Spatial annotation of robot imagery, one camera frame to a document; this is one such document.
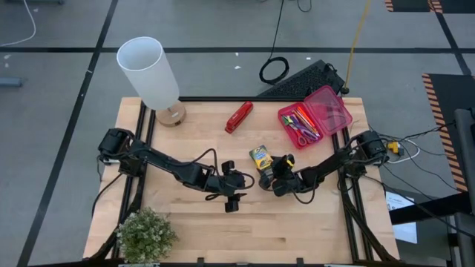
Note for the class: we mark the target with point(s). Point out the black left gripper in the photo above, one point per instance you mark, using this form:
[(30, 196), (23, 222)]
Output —
[(226, 183)]

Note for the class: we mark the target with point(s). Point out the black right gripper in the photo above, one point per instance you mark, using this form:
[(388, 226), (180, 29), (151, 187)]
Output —
[(287, 185)]

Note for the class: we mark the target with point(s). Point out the yellow green crayon box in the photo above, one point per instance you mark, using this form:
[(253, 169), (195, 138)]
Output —
[(259, 157)]

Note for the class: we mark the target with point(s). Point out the orange highlighter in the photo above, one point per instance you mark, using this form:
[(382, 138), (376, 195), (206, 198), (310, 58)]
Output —
[(304, 115)]

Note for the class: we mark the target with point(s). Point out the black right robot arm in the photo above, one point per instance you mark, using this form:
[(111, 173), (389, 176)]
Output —
[(326, 168)]

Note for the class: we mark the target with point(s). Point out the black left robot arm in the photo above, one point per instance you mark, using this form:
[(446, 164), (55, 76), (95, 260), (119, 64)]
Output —
[(167, 167)]

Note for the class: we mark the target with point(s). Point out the red stapler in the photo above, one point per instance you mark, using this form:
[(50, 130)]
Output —
[(239, 116)]

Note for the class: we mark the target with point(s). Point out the pink plastic pencil box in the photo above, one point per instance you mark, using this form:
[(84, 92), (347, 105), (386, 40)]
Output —
[(334, 111)]

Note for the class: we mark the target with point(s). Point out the black keyboard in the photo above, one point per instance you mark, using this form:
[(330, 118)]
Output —
[(300, 83)]

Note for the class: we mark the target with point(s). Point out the green potted plant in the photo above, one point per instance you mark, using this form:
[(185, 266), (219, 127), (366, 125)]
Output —
[(146, 235)]

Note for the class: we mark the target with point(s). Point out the yellow power plug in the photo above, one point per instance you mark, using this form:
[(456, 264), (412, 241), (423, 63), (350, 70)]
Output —
[(393, 147)]

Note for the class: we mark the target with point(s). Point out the white shade wooden lamp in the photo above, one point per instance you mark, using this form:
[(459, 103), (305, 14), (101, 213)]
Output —
[(148, 74)]

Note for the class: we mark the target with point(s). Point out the white paper sheet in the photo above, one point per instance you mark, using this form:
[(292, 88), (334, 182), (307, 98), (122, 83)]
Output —
[(404, 231)]

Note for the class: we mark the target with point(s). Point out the black metal beam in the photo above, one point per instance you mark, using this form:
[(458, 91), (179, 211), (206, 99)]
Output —
[(426, 209)]

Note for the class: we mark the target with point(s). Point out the grey metal column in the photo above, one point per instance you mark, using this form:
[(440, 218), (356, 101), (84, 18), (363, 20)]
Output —
[(465, 167)]

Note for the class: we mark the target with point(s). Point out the black hazard-striped floor mat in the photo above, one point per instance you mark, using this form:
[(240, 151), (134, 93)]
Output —
[(454, 5), (408, 4), (454, 96)]

